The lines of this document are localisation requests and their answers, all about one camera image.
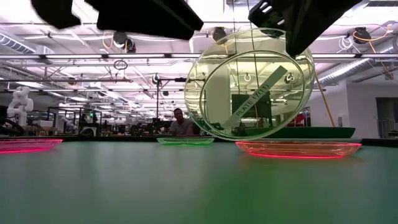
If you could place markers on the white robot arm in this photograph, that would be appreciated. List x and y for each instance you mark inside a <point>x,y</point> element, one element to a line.
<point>20,105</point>

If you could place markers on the green table mat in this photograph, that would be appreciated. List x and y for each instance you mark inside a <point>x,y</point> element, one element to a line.
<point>199,186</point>

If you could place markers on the clear orange plastic plate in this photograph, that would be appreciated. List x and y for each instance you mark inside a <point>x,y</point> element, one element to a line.
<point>295,149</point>

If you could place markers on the large clear green plate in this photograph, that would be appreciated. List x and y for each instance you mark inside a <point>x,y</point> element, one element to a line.
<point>217,93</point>

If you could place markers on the black camera stand frame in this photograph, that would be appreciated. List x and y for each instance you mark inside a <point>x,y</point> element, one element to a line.
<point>157,99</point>

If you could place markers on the large pale grey plate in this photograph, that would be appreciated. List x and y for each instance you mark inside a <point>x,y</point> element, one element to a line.
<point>311,140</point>

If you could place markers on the small clear green plate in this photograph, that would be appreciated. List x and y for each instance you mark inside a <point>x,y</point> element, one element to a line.
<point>185,141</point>

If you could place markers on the clear pink plastic plate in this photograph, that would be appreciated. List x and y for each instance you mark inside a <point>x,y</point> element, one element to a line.
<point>25,145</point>

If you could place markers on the dark green plastic plate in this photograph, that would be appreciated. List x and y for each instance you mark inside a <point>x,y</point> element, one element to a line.
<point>326,132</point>

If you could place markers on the person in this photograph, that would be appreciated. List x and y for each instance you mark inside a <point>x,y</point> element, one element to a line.
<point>180,126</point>

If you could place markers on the red storage bins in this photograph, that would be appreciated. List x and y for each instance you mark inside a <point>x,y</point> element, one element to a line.
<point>301,119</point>

